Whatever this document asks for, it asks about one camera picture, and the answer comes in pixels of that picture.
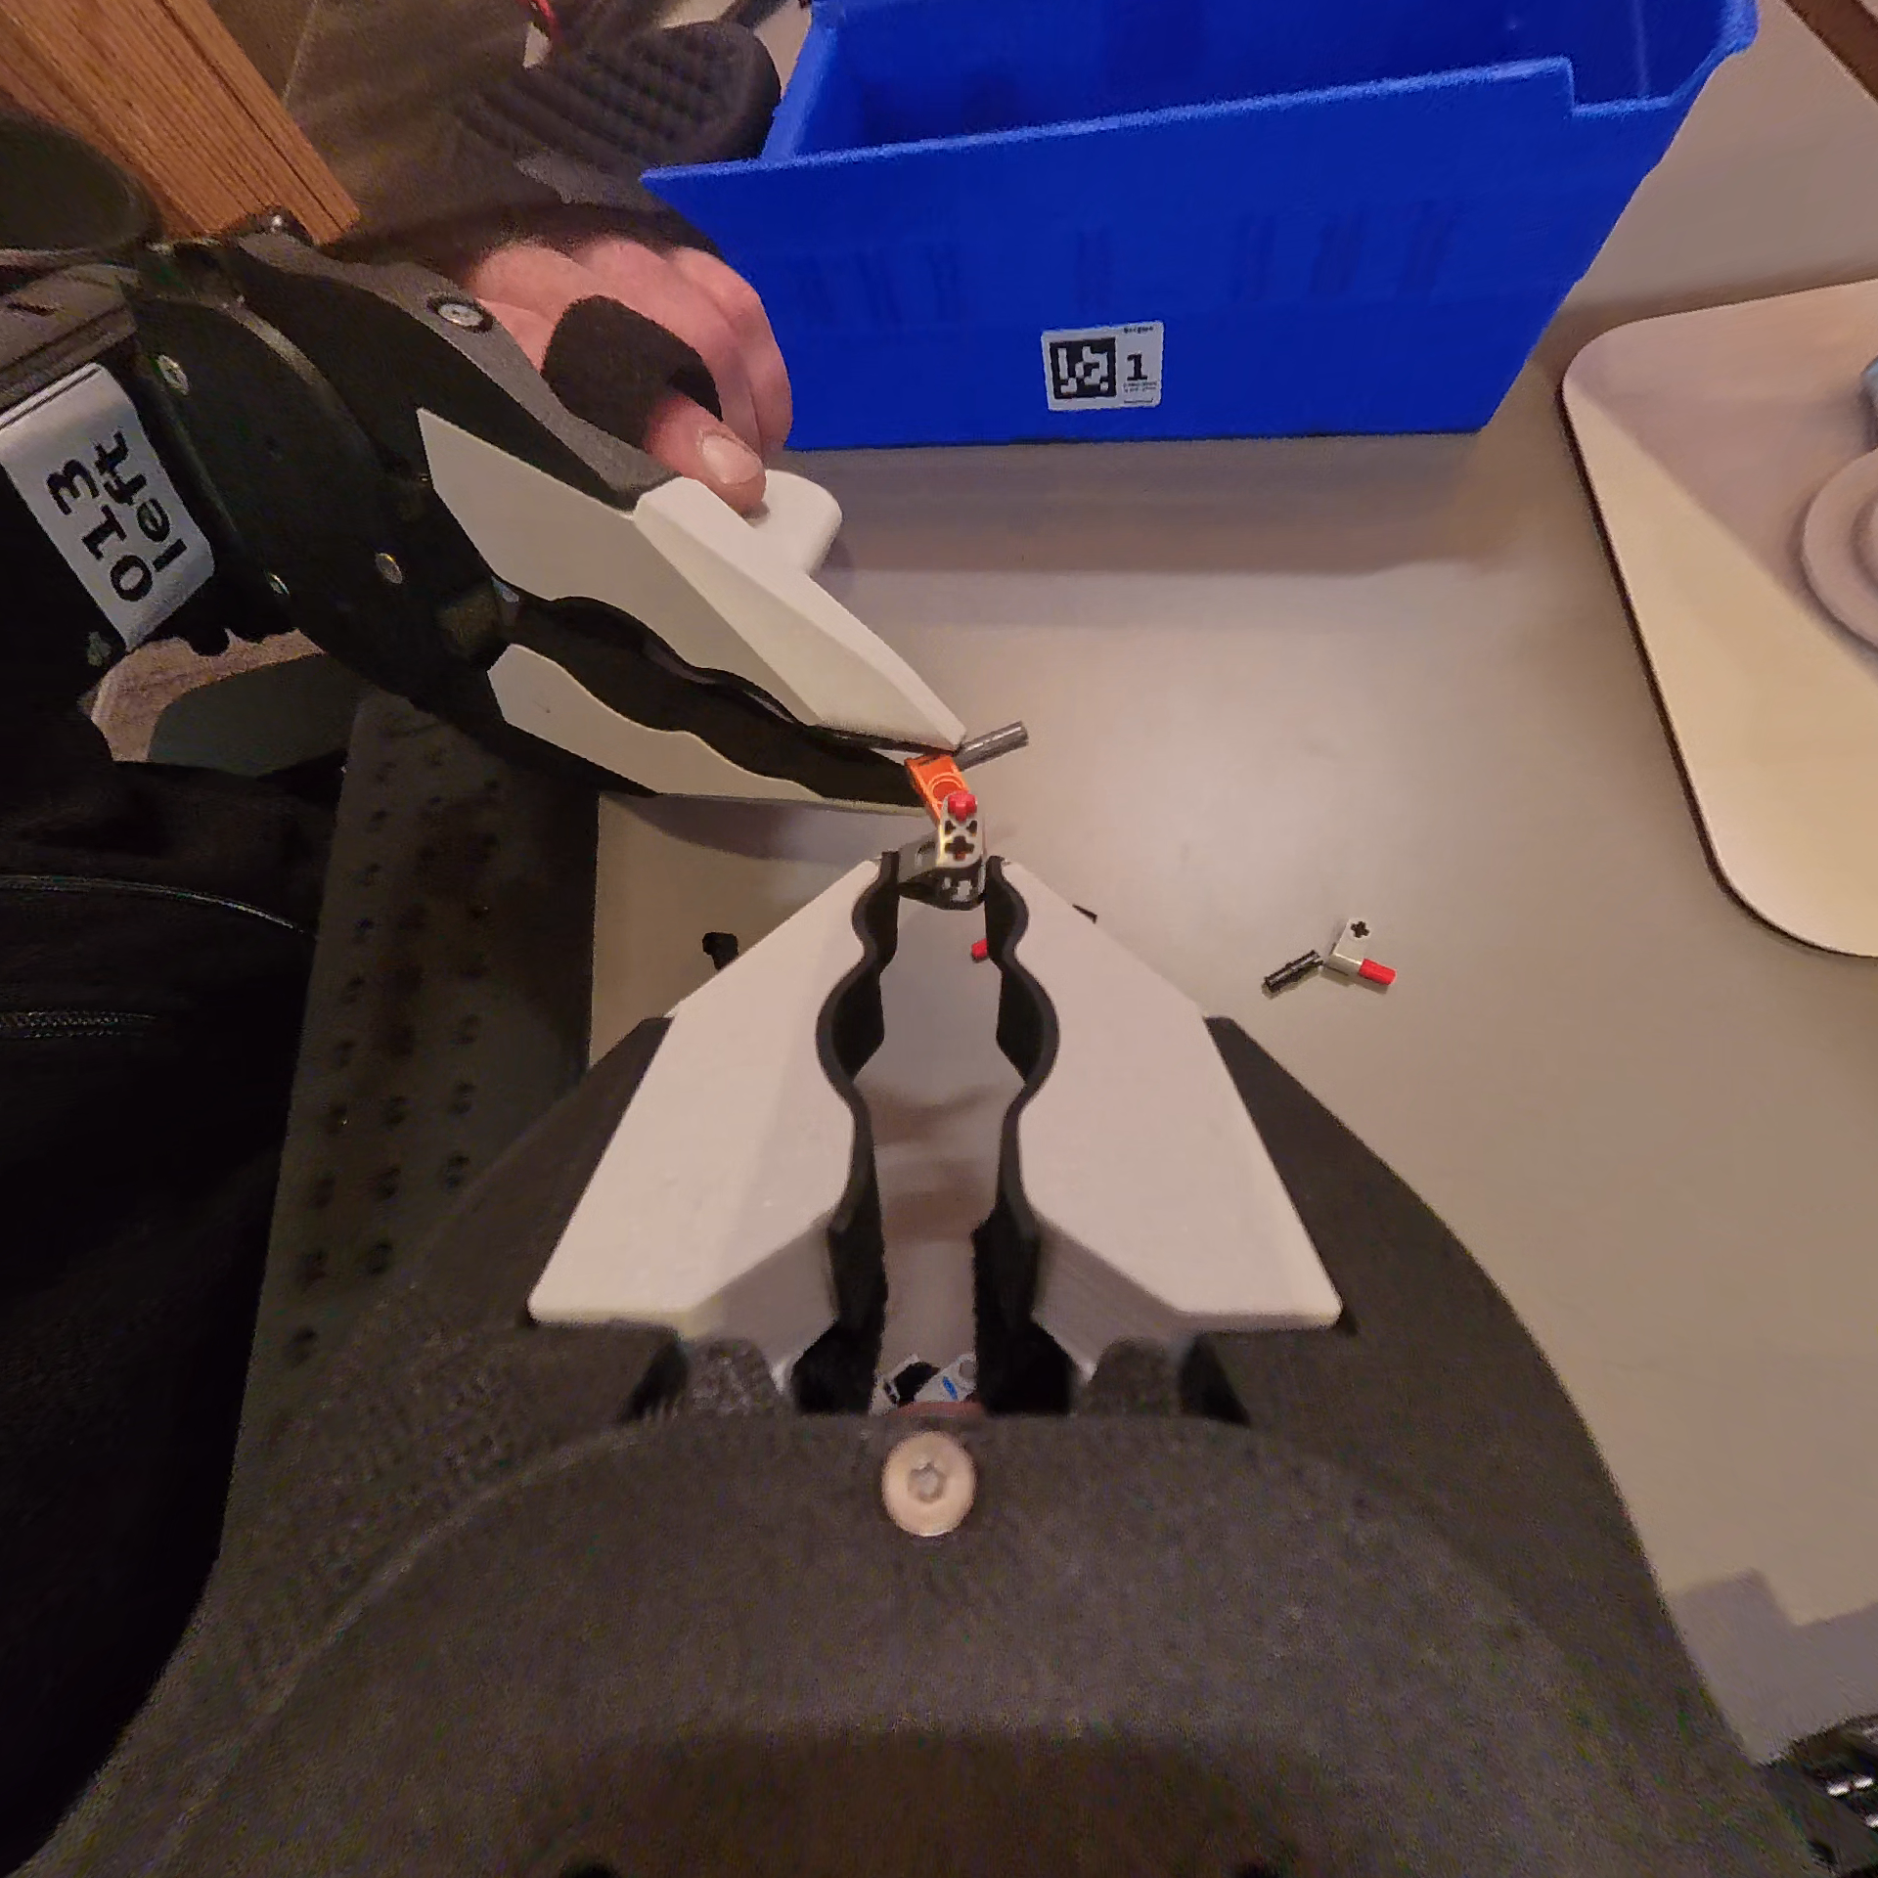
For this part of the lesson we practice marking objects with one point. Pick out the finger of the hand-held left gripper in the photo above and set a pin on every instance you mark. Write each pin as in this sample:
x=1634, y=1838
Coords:
x=615, y=733
x=733, y=602

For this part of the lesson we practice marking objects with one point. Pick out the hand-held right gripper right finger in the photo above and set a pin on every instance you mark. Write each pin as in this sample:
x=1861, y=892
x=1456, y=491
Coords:
x=1174, y=1174

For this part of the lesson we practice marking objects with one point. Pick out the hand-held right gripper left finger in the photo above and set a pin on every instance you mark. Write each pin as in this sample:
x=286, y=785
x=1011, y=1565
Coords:
x=688, y=1174

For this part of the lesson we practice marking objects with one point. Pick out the orange connector piece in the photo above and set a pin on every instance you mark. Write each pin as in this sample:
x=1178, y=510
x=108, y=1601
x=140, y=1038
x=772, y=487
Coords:
x=932, y=778

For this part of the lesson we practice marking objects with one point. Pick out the dark grey connector piece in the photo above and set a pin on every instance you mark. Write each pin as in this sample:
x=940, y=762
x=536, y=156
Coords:
x=961, y=848

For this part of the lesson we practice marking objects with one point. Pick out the person's left forearm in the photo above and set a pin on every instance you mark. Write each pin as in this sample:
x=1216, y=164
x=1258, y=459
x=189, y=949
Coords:
x=412, y=132

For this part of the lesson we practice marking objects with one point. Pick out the person's left hand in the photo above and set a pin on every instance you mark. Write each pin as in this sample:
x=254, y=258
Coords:
x=704, y=308

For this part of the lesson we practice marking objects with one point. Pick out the small white connector assembly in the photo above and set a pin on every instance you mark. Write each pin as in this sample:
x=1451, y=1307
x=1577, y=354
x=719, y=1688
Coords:
x=1342, y=957

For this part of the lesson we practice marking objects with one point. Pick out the black perforated board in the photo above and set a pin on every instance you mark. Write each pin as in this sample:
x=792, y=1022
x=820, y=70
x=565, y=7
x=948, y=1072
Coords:
x=426, y=952

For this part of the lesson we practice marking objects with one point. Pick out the grey and orange brick model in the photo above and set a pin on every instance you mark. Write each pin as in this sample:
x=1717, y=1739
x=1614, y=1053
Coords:
x=940, y=1383

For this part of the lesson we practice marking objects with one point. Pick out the wooden pillar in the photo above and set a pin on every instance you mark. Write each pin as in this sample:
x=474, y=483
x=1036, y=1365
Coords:
x=145, y=88

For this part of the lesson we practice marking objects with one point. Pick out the blue plastic bin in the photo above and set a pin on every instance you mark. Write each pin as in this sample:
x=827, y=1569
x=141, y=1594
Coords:
x=1247, y=220

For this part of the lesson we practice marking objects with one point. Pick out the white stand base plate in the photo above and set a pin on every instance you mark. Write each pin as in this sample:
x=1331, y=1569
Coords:
x=1717, y=615

